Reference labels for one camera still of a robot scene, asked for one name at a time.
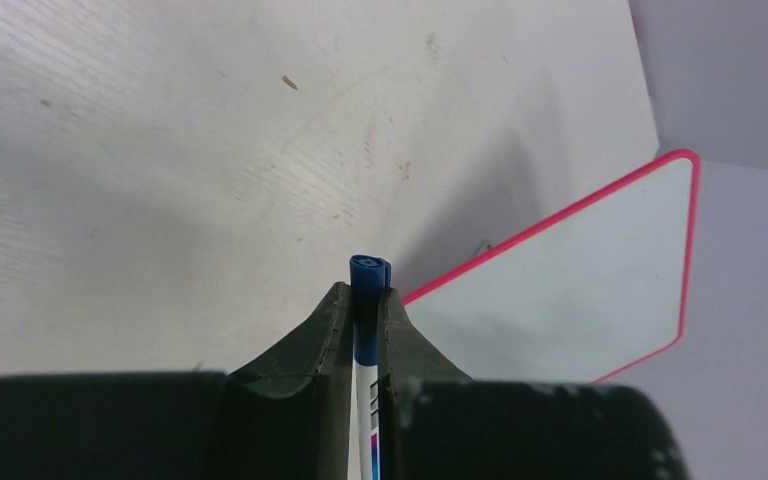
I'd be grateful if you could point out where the white whiteboard marker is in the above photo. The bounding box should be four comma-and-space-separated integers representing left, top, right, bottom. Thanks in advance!
354, 363, 380, 480

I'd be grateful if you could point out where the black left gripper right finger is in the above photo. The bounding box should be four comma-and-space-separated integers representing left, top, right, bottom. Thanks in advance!
377, 288, 689, 479

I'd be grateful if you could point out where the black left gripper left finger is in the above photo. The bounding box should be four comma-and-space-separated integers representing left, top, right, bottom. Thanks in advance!
0, 282, 353, 479

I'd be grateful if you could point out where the pink framed whiteboard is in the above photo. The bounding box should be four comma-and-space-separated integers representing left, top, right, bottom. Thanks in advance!
404, 149, 701, 382

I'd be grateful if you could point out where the blue marker cap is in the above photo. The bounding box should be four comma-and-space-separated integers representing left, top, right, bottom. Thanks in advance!
349, 255, 391, 367

